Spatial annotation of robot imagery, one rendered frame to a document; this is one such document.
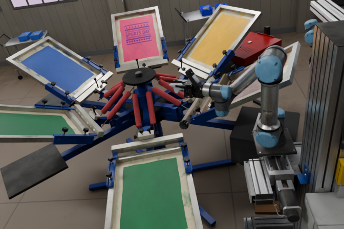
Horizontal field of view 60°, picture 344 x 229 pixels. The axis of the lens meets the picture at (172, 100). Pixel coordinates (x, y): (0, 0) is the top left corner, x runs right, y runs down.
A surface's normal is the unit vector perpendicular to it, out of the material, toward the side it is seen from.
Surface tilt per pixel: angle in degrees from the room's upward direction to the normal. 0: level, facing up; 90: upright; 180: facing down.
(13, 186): 0
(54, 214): 0
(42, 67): 32
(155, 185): 0
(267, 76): 82
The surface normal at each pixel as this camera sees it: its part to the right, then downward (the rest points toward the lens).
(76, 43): -0.07, 0.55
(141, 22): -0.07, -0.43
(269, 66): -0.47, 0.45
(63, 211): -0.15, -0.83
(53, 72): 0.35, -0.65
